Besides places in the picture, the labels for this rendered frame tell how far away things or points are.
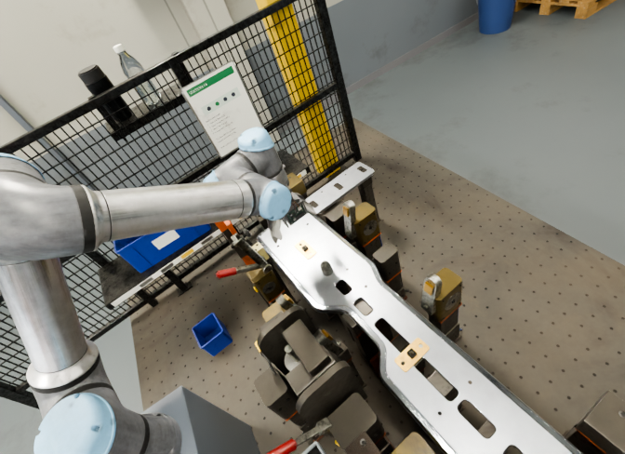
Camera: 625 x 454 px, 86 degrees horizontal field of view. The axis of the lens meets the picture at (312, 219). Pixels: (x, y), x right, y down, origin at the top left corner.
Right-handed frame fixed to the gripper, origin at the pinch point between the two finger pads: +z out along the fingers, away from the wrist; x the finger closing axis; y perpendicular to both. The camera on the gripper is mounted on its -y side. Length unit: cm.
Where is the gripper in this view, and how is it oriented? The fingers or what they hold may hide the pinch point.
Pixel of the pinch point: (294, 227)
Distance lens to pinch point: 103.8
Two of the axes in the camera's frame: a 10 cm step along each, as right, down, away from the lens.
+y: 5.6, 4.9, -6.7
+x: 7.8, -5.8, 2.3
